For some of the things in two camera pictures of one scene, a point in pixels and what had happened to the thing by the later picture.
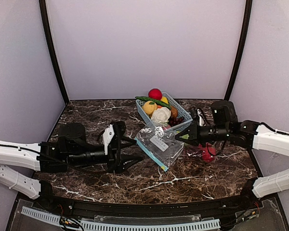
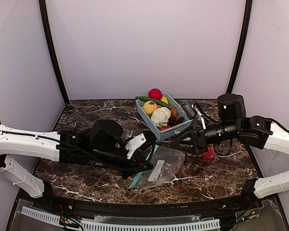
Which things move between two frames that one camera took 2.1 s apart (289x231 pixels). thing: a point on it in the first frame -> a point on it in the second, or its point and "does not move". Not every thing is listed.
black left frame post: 43,6 does not move
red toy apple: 208,152 does not move
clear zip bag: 162,147 -> 167,162
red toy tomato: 155,93 does not move
